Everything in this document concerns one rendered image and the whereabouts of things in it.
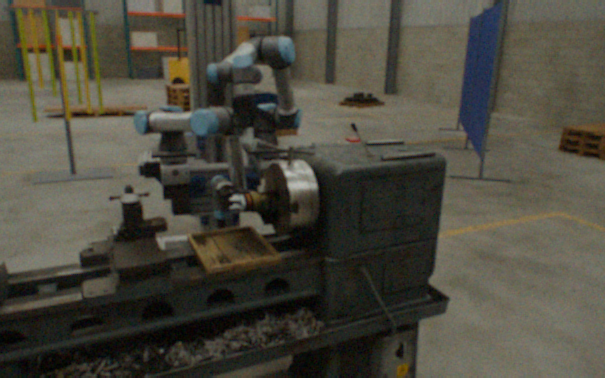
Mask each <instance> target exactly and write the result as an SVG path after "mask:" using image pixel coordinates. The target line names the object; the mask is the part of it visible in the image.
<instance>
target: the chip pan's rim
mask: <svg viewBox="0 0 605 378"><path fill-rule="evenodd" d="M427 295H429V296H430V297H431V300H432V301H429V302H425V303H421V304H417V305H412V306H408V307H404V308H400V309H396V310H392V311H389V312H390V314H391V315H392V317H393V319H394V321H395V326H396V327H399V326H402V324H406V323H410V322H414V321H418V320H422V319H426V318H429V317H433V316H437V315H440V314H444V313H446V308H447V304H448V302H449V301H450V298H449V297H448V296H446V295H445V294H443V293H442V292H441V291H439V290H438V289H436V288H435V286H433V285H432V284H430V283H428V292H427ZM435 301H436V302H437V304H433V303H436V302H435ZM429 304H433V305H429ZM425 305H429V306H425ZM421 306H425V307H421ZM418 307H420V308H418ZM413 308H414V309H413ZM322 324H323V323H322ZM323 327H325V329H326V331H325V332H321V333H318V334H314V335H310V336H306V337H301V338H298V339H294V340H290V341H286V342H282V343H278V344H274V345H270V346H265V347H262V348H258V349H254V350H250V351H246V352H242V353H238V354H234V355H230V356H225V357H221V358H216V359H212V360H208V361H204V362H200V364H197V365H193V366H189V367H185V368H181V369H177V370H173V371H169V372H166V373H162V374H158V375H153V376H149V377H145V378H210V377H213V376H217V375H221V374H224V373H228V372H233V371H236V370H240V369H244V368H247V367H251V366H255V365H258V364H262V362H267V361H270V360H274V359H278V358H282V357H285V356H289V355H293V354H296V353H300V352H305V351H308V350H312V349H316V348H319V347H323V346H327V345H330V344H334V343H338V342H343V341H346V340H350V339H354V338H357V337H361V336H365V335H368V334H372V333H376V332H380V331H384V330H388V329H391V328H392V327H391V323H390V320H389V318H388V317H387V315H386V314H385V313H380V314H375V315H371V316H367V317H363V318H359V319H356V320H352V321H348V322H344V323H339V324H335V326H330V327H328V326H325V324H323ZM328 330H329V331H328ZM39 359H40V356H37V359H36V369H35V377H34V378H38V369H39Z"/></svg>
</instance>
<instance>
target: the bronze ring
mask: <svg viewBox="0 0 605 378"><path fill-rule="evenodd" d="M243 196H244V198H245V202H246V206H245V208H244V209H243V210H244V211H245V212H261V209H262V198H267V196H265V194H260V193H259V191H255V192H250V193H248V194H243Z"/></svg>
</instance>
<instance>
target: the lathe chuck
mask: <svg viewBox="0 0 605 378"><path fill-rule="evenodd" d="M287 163H288V161H279V162H272V163H271V165H272V170H273V176H274V181H275V186H276V189H278V191H279V192H277V193H276V192H275V193H273V194H265V196H267V198H272V197H281V198H283V199H284V200H286V201H287V202H289V203H291V204H293V203H294V202H296V203H297V212H296V214H294V212H281V214H280V212H278V211H277V210H276V214H275V218H274V222H273V226H272V228H273V229H274V231H275V232H276V233H277V234H278V235H280V236H285V235H291V234H298V233H302V232H305V231H306V230H307V228H308V226H309V224H310V220H311V214H312V197H311V190H310V185H309V181H308V178H307V176H306V172H305V170H303V168H302V167H301V165H300V164H299V163H298V162H296V161H294V160H292V162H291V164H293V166H291V167H290V166H287V165H286V164H287ZM297 228H300V230H299V231H297V232H293V230H295V229H297Z"/></svg>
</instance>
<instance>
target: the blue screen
mask: <svg viewBox="0 0 605 378"><path fill-rule="evenodd" d="M506 6H507V0H503V1H501V2H500V3H498V4H496V5H494V6H493V7H491V8H489V9H486V8H482V12H481V13H479V14H478V15H476V16H474V17H473V16H470V21H469V30H468V38H467V47H466V55H465V64H464V72H463V80H462V89H461V97H460V106H459V114H458V122H457V129H448V128H438V130H454V131H465V132H466V142H465V148H459V147H444V146H443V147H442V149H456V150H471V151H475V152H476V154H477V155H478V157H479V159H480V162H479V169H478V177H468V176H455V174H449V178H455V179H467V180H480V181H493V182H505V183H511V180H506V179H493V178H482V171H483V164H484V157H485V152H490V151H491V150H488V149H486V143H487V135H488V128H490V121H491V114H492V107H493V99H494V92H495V85H496V78H497V71H498V64H499V56H500V49H501V42H502V35H503V28H504V20H505V13H506ZM460 123H461V125H462V127H463V128H464V129H459V127H460ZM469 141H470V142H471V144H472V146H473V148H468V143H469Z"/></svg>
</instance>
